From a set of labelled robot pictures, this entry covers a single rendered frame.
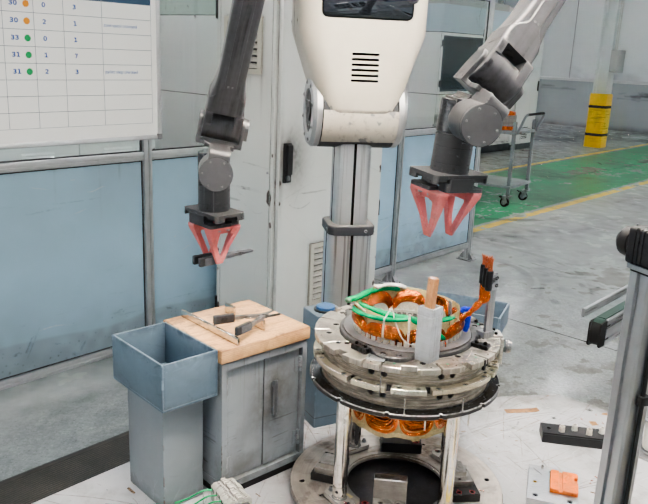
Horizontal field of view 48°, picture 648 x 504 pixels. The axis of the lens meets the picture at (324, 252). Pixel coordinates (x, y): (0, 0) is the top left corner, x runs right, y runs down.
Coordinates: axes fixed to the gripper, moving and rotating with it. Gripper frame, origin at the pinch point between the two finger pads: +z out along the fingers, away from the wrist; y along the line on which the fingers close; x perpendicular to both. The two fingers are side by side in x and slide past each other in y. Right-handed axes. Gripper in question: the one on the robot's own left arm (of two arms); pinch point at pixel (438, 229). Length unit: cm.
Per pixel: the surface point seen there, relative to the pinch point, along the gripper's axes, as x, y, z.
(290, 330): 25.2, -8.8, 26.5
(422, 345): -1.4, -0.5, 18.5
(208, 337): 28.4, -23.4, 27.4
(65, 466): 165, -16, 142
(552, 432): 7, 47, 49
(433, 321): -2.3, 0.0, 14.0
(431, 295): -1.0, -0.2, 10.2
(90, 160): 243, 11, 42
